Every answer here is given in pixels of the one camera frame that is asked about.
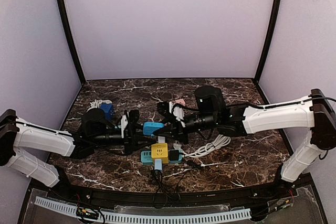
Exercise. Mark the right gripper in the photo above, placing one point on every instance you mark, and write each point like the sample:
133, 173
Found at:
180, 126

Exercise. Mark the pink charger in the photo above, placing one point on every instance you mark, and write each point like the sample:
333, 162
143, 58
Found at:
180, 101

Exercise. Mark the light blue charger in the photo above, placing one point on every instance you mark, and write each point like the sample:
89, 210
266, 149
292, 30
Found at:
158, 165

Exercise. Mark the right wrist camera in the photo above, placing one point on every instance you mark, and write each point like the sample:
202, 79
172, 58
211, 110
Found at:
170, 111

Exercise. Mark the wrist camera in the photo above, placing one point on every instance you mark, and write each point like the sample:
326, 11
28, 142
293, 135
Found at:
128, 117
170, 111

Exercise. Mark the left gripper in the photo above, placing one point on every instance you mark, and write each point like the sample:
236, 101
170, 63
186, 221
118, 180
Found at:
128, 137

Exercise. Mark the black power adapter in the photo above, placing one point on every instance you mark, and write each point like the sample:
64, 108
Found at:
174, 155

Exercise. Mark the white slotted cable duct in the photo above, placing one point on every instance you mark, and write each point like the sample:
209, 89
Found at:
123, 214

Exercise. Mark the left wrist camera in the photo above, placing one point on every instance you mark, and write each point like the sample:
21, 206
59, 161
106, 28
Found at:
128, 117

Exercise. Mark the yellow cube socket adapter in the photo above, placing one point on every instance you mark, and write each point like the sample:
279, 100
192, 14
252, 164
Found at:
160, 151

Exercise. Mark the blue square socket adapter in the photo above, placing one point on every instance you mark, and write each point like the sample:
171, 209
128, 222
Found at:
150, 127

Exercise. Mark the white usb charger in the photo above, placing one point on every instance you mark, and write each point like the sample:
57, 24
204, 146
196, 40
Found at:
161, 139

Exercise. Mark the dark blue cube adapter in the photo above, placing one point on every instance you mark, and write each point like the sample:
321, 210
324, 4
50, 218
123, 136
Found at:
108, 110

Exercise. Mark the teal power strip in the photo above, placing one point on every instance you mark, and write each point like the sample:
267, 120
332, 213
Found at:
147, 160

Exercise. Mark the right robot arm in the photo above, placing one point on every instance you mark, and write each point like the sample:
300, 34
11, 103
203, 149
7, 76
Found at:
313, 112

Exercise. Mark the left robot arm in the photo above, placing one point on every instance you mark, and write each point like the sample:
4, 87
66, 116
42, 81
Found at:
95, 131

